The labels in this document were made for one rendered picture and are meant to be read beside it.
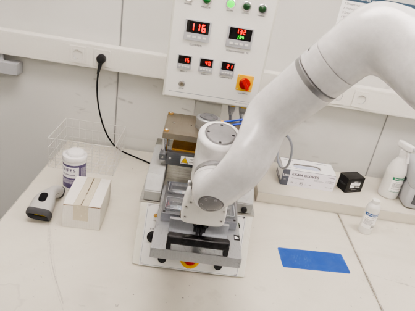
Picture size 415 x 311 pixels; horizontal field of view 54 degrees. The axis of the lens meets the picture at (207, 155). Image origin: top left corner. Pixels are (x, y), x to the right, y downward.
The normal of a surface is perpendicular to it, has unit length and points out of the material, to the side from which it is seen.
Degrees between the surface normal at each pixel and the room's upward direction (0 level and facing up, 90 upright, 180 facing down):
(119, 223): 0
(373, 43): 92
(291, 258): 0
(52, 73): 90
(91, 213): 89
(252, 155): 70
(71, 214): 89
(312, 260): 0
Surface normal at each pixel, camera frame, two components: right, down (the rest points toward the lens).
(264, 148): 0.40, 0.11
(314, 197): 0.15, -0.89
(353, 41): -0.61, 0.15
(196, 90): -0.01, 0.44
